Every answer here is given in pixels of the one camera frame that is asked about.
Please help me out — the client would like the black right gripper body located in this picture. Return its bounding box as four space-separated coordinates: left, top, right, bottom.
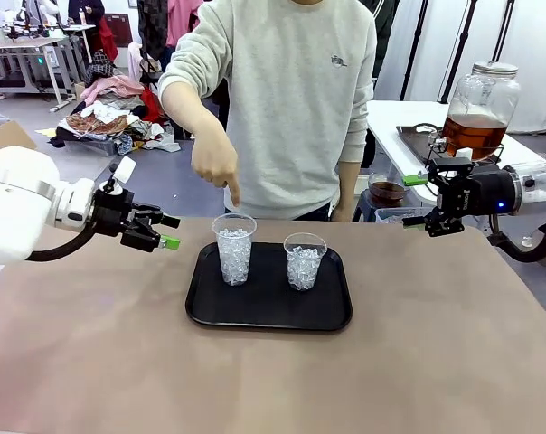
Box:
437 164 519 217

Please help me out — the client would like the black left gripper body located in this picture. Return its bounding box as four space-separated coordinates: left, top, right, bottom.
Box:
91 189 137 237

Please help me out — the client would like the tall clear cup with ice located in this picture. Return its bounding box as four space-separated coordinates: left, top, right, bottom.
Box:
212 212 259 288

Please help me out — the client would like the short clear cup with ice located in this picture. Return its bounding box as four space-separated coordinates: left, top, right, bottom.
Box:
282 231 329 292

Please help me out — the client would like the person's left forearm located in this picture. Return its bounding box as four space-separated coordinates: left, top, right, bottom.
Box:
335 159 362 203

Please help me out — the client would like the person's right forearm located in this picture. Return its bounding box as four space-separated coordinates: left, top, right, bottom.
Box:
159 80 232 148

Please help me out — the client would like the glass drink dispenser jar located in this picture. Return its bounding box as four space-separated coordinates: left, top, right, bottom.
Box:
440 61 522 161

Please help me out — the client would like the person's right hand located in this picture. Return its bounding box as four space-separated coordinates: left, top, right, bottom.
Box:
190 132 242 210

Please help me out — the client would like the person's left hand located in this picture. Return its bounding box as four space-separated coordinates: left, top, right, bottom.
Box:
333 198 360 222

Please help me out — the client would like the dark tray under dispenser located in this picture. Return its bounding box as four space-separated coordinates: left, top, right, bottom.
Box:
395 123 505 166

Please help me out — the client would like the clear plastic ice container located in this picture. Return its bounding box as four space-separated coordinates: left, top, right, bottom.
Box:
373 206 438 225

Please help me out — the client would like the bowl of brown liquid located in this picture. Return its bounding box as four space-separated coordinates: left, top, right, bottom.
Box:
367 173 410 204

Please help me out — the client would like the white side table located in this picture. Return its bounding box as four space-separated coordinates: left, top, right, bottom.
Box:
365 99 546 205

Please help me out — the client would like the grey stool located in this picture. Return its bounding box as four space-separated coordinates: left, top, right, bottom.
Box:
351 188 415 223

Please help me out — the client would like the pile of clothes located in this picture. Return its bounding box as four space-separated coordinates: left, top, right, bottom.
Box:
46 42 184 158

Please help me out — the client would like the black tripod stand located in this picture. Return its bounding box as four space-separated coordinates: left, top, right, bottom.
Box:
491 0 517 64
399 0 430 102
439 0 478 105

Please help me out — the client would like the brown cardboard box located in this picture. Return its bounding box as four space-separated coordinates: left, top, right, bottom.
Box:
0 119 39 160

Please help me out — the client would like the black plastic serving tray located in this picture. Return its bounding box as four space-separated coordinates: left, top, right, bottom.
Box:
184 241 353 333

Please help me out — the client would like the dark green hanging jacket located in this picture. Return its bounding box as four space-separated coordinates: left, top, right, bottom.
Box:
361 0 400 79

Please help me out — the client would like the person's grey sweatshirt torso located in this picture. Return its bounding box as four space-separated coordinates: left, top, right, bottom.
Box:
157 0 379 222

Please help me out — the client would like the red hanging cloth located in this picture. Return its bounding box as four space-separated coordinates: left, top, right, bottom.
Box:
97 15 120 63

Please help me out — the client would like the background workbench table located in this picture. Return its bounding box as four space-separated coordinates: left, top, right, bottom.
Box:
0 22 98 113

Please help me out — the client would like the dark patterned hanging garment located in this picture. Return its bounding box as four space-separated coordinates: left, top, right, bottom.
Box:
136 0 169 61

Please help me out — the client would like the figure in pink top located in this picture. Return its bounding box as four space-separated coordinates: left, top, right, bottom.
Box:
164 0 205 69

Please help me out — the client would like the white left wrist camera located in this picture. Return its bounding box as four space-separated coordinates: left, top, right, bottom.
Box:
99 156 137 196

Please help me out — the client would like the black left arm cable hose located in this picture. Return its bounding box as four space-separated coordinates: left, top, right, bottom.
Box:
26 220 98 264

